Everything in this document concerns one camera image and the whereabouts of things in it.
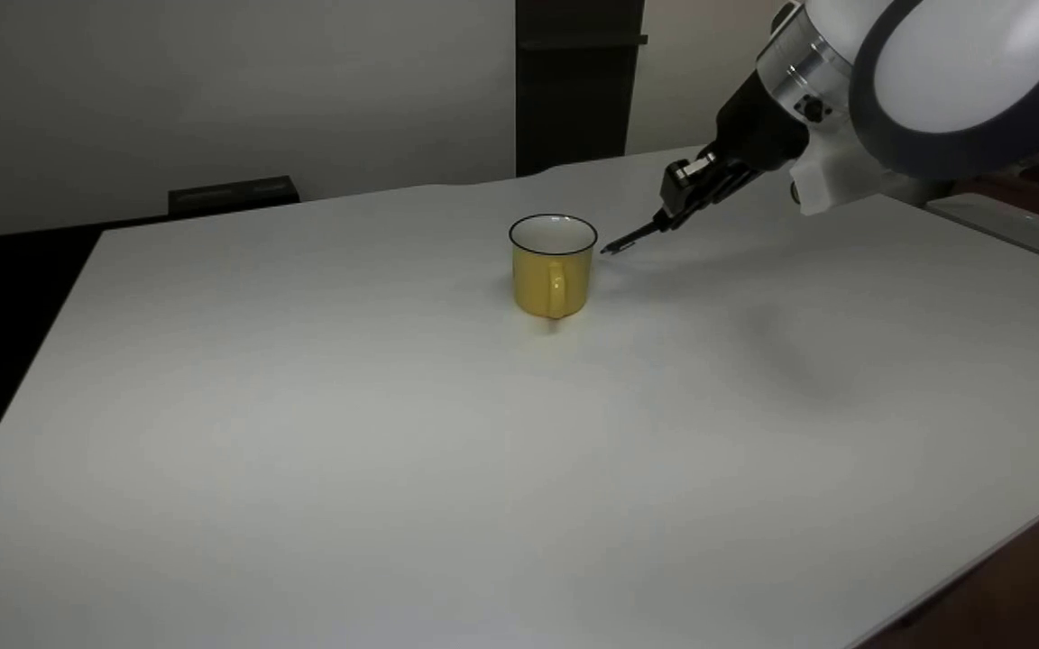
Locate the black pen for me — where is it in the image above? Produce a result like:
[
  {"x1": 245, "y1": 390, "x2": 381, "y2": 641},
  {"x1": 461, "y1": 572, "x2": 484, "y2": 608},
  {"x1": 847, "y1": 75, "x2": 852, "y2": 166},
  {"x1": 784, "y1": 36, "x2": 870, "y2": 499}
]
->
[{"x1": 597, "y1": 223, "x2": 661, "y2": 255}]

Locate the dark vertical pillar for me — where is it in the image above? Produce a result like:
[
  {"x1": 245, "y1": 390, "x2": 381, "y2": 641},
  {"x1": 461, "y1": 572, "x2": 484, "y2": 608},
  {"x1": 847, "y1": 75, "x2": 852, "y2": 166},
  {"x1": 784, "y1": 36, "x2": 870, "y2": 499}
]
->
[{"x1": 517, "y1": 0, "x2": 645, "y2": 176}]

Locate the white side table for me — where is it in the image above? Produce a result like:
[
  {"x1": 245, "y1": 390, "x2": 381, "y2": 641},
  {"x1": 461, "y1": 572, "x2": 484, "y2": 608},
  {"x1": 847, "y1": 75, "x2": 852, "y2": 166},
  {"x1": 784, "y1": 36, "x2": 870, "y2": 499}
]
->
[{"x1": 932, "y1": 195, "x2": 1039, "y2": 251}]

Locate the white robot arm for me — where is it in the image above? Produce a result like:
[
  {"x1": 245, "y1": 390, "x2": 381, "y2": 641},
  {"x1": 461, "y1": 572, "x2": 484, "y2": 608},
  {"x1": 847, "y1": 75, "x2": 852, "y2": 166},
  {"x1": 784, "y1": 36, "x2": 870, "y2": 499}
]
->
[{"x1": 656, "y1": 0, "x2": 1039, "y2": 232}]

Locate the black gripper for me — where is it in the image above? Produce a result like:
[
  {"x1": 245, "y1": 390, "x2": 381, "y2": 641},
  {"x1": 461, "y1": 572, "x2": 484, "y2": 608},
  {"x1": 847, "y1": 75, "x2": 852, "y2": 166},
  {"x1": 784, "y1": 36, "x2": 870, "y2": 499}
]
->
[{"x1": 661, "y1": 75, "x2": 809, "y2": 223}]

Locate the yellow enamel mug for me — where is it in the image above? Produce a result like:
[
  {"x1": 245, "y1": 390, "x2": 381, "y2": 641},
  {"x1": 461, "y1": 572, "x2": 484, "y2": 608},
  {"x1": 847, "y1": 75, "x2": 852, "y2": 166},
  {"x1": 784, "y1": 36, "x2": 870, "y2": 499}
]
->
[{"x1": 508, "y1": 212, "x2": 597, "y2": 321}]

